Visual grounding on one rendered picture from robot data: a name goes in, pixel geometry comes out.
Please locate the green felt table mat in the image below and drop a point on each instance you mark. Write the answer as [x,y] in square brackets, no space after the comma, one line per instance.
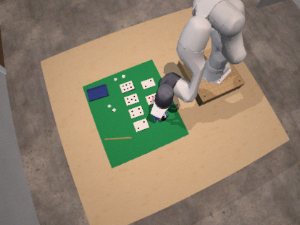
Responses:
[119,124]

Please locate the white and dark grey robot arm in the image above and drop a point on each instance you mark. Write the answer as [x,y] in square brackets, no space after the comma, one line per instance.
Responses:
[227,21]

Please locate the dark blue rectangular tile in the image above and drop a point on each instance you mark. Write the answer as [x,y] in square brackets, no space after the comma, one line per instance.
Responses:
[97,92]

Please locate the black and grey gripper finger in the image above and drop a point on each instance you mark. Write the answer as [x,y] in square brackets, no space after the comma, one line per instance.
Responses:
[164,117]

